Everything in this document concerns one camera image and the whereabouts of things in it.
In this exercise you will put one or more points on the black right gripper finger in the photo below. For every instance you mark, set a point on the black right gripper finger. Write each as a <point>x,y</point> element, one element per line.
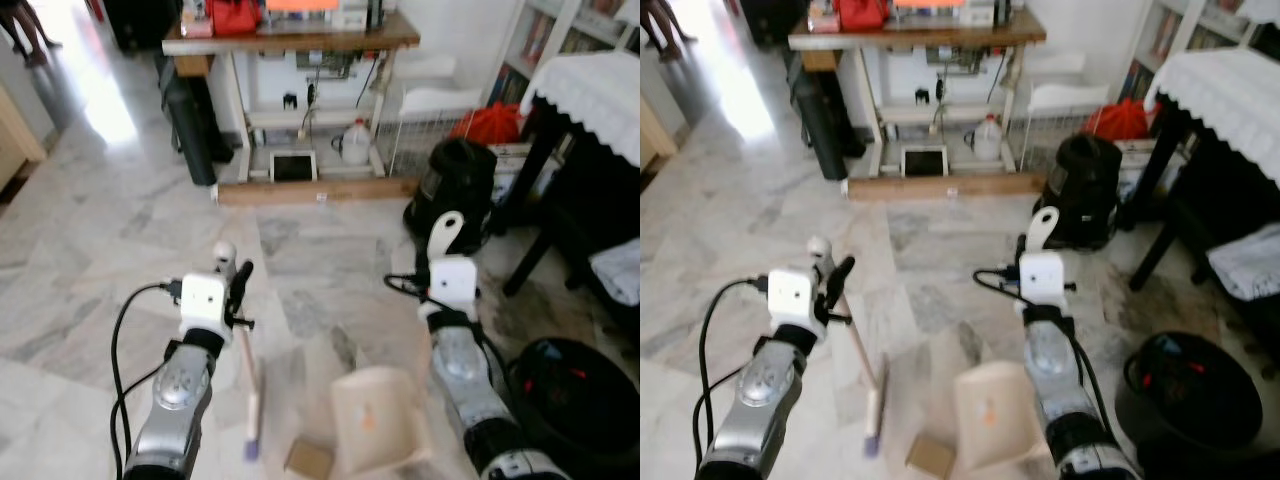
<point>1023,250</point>

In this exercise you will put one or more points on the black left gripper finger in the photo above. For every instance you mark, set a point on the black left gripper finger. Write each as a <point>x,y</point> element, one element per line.
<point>840,276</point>
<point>242,280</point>

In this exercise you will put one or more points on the brown cardboard piece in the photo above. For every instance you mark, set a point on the brown cardboard piece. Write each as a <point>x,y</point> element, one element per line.
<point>930,456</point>
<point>309,458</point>

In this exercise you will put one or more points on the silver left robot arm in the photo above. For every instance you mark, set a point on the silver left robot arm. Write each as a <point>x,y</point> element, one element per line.
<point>760,390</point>
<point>180,390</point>

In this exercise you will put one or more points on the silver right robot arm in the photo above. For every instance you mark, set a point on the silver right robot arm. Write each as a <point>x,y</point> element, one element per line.
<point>1050,360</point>
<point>460,370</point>

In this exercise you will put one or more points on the black vacuum cleaner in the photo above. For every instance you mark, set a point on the black vacuum cleaner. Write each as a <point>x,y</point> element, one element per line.
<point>1085,185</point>
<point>455,185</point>

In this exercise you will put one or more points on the long wooden plank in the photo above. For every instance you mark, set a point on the long wooden plank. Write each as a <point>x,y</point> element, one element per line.
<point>945,186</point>
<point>320,191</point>

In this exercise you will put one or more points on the white plastic jug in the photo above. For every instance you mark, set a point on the white plastic jug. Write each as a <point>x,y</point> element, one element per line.
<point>356,145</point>
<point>986,140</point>

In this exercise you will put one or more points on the white framed tablet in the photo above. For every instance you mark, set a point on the white framed tablet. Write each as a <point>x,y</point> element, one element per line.
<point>924,161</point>
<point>293,166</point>

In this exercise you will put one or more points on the red cloth bag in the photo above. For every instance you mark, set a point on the red cloth bag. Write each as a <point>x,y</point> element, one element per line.
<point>1118,120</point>
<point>487,125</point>

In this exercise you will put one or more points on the tall black bag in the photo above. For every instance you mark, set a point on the tall black bag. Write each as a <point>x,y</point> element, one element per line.
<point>820,115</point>
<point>190,120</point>

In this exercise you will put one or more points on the black table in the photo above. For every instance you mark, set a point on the black table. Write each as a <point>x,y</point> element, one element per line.
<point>590,200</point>
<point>1200,190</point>

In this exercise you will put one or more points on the grey patterned cloth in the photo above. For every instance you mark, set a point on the grey patterned cloth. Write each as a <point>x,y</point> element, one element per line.
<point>620,270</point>
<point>1245,262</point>

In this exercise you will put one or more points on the large black round bin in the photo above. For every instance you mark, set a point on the large black round bin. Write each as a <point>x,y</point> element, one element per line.
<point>1190,400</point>
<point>570,400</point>

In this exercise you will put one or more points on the light wooden cabinet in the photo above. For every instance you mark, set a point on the light wooden cabinet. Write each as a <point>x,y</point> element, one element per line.
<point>15,140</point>
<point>655,140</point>

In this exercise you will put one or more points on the wooden table with white legs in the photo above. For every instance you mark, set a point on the wooden table with white legs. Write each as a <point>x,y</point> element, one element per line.
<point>290,40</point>
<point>915,37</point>

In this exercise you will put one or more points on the white lace tablecloth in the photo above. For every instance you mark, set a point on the white lace tablecloth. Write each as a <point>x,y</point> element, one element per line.
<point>1230,105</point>
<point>595,100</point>

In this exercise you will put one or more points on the orange topped box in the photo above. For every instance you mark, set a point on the orange topped box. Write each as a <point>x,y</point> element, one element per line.
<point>928,6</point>
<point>300,8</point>

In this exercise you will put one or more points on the red glossy bag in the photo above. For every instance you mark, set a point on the red glossy bag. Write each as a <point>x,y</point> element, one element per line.
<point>235,15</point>
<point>862,12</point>

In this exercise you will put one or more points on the black speaker box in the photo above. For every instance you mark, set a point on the black speaker box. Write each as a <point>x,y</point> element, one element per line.
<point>770,18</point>
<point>140,20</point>

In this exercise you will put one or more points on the white bookshelf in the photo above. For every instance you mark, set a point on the white bookshelf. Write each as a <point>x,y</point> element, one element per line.
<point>1175,30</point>
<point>545,30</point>

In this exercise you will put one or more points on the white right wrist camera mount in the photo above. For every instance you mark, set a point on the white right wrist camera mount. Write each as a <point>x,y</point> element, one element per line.
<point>1042,278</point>
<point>453,283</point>

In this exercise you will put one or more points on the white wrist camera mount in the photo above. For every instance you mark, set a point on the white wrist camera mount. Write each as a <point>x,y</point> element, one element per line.
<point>1042,278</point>
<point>205,300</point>
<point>453,283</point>
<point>792,298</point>

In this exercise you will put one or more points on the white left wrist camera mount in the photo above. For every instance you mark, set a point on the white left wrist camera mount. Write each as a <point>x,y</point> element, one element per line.
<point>792,298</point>
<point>205,300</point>

